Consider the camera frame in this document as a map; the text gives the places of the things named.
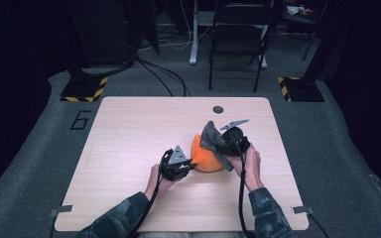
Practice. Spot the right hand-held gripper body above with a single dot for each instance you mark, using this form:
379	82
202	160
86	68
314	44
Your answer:
236	142

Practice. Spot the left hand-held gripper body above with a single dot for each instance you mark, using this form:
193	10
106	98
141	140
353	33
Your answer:
172	165

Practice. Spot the orange round toy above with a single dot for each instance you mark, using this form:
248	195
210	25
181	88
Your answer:
205	162

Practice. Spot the grey cloth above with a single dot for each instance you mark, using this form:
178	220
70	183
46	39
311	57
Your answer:
211	137

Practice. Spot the person's left hand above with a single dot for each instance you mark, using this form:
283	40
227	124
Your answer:
158	185

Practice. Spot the person's right hand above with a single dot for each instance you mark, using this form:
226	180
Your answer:
251	168

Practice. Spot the black table grommet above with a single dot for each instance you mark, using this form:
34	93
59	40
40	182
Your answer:
218	109

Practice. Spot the striped black stand base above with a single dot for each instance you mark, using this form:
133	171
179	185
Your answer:
84	89
302	90

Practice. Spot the grey tape strip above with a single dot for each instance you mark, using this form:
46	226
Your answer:
59	210
302	210

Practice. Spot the black folding chair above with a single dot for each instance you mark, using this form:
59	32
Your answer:
239	39

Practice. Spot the white desk leg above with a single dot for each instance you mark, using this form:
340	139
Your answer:
194	33

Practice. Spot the white and orange clutter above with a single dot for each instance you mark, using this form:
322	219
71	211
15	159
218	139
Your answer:
297	10

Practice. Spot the dark cabinet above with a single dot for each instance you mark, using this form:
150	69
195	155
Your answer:
102	29

